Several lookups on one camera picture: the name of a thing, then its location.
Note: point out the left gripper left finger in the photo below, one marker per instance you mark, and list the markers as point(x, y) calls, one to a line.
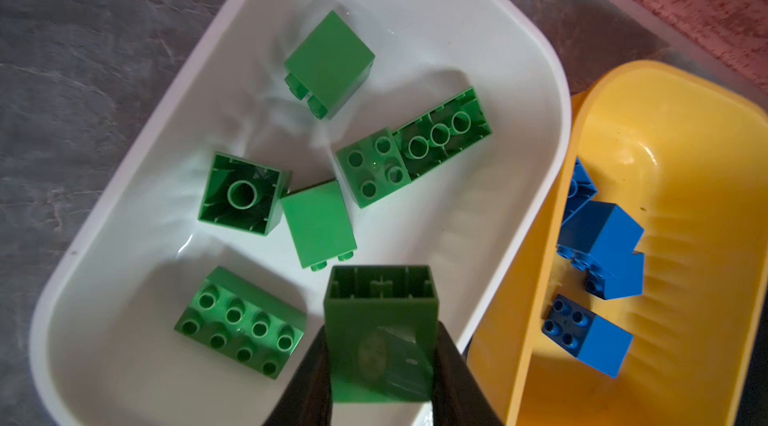
point(307, 399)

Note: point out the green lego small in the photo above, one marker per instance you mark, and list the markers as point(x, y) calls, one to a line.
point(381, 326)

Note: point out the green long lego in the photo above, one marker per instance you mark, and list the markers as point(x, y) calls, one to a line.
point(442, 133)
point(240, 321)

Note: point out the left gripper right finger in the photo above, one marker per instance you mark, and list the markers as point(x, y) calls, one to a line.
point(457, 399)

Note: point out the yellow rectangular container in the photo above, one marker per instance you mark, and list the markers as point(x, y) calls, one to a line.
point(687, 160)

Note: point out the blue lego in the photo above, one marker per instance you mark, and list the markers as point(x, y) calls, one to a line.
point(586, 336)
point(599, 237)
point(628, 283)
point(581, 191)

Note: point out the green lego cluster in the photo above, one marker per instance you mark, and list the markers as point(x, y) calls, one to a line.
point(373, 167)
point(243, 195)

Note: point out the green lego cluster top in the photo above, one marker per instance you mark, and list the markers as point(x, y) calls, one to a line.
point(243, 195)

